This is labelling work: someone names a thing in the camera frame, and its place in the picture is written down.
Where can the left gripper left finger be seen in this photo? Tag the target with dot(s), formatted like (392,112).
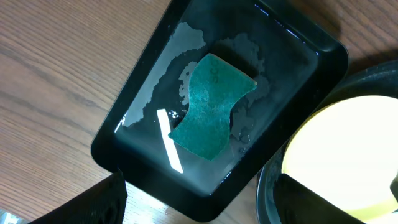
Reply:
(103,203)

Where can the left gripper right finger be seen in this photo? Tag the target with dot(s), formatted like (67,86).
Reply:
(296,204)

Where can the yellow plate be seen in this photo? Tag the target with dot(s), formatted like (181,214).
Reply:
(347,154)

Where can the green yellow sponge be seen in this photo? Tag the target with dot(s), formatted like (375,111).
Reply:
(214,87)

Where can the black rectangular tray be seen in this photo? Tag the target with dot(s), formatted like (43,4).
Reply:
(294,62)

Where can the black round tray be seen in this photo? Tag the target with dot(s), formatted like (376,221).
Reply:
(377,80)

